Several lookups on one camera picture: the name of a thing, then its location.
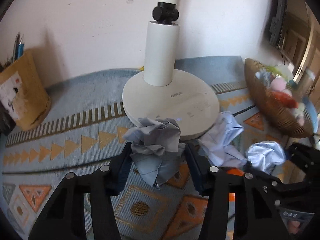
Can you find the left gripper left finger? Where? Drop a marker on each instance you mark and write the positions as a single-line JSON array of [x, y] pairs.
[[63, 215]]

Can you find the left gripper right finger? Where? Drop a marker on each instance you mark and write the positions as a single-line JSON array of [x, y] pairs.
[[256, 215]]

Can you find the pastel dango plush toy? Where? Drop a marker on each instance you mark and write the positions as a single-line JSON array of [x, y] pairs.
[[279, 85]]

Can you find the plaid cloth bow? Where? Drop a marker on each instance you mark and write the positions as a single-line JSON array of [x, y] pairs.
[[264, 77]]

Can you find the orange tangerine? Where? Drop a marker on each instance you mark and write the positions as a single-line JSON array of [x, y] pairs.
[[234, 175]]

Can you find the red snack packet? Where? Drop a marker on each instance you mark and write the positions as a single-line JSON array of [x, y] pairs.
[[284, 99]]

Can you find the person right hand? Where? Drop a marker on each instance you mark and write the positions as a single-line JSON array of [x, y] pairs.
[[293, 226]]

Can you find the brown ribbed bowl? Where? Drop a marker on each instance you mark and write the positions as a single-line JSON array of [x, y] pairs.
[[277, 115]]

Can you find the patterned woven table mat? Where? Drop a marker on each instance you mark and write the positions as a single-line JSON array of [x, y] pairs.
[[89, 173]]

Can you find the black mesh pen holder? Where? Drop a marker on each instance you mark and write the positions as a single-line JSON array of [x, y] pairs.
[[7, 124]]

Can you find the tan cylindrical pen holder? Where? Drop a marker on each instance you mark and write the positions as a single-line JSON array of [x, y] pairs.
[[22, 93]]

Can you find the green tissue pack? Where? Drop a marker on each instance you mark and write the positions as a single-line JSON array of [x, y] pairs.
[[282, 70]]

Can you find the white desk lamp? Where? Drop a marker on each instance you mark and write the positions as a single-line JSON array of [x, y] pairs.
[[160, 91]]

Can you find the dark monitor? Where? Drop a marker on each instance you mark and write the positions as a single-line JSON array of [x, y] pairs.
[[276, 20]]

